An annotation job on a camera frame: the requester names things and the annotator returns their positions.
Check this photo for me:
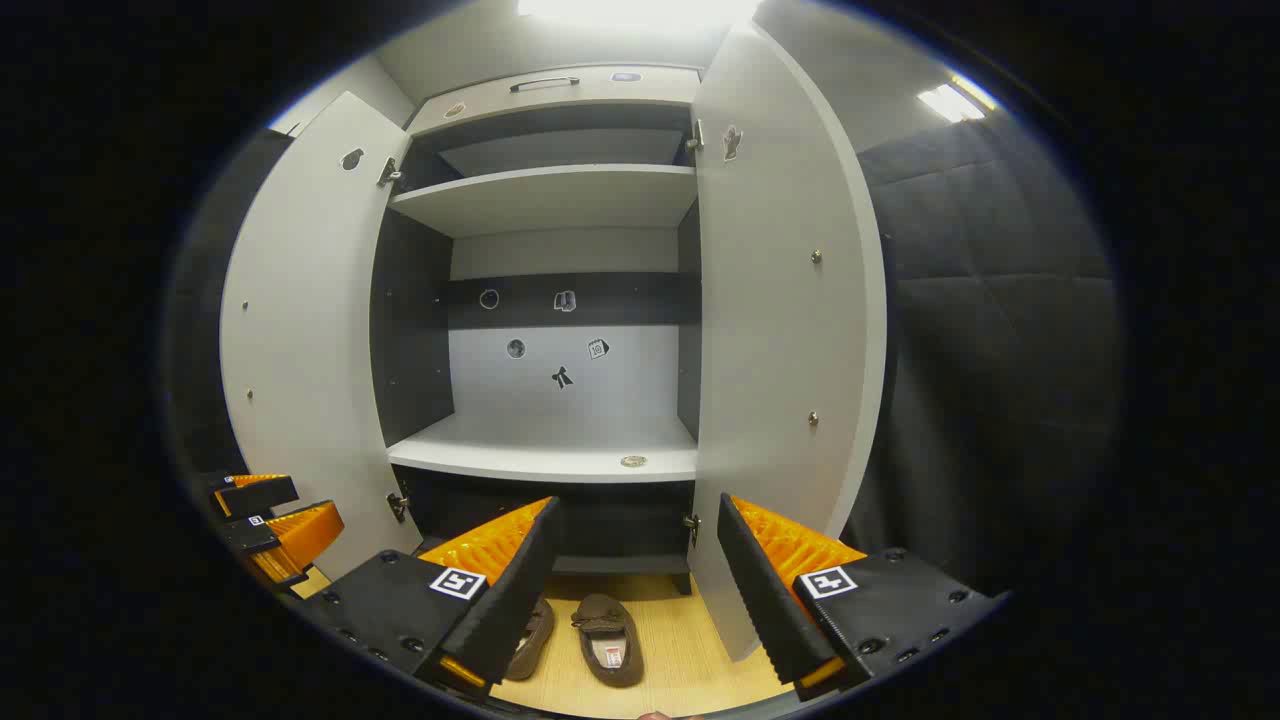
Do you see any black backdrop cloth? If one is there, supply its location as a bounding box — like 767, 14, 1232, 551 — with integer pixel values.
840, 120, 1126, 591

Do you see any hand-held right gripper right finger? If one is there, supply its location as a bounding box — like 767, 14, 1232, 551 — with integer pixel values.
717, 493, 1006, 701

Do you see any ceiling light panel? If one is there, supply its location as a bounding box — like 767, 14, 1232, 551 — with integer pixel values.
515, 0, 763, 27
917, 74, 998, 124

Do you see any brown fuzzy slipper shoe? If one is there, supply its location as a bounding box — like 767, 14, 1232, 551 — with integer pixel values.
505, 598, 557, 683
570, 593, 646, 689

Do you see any grey shoe cabinet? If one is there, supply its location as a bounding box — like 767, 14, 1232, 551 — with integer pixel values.
370, 62, 706, 596

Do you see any grey cabinet drawer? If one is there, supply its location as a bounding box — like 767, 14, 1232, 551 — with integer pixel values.
408, 65, 701, 137

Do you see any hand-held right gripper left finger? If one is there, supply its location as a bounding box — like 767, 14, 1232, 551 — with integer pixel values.
300, 497, 561, 701

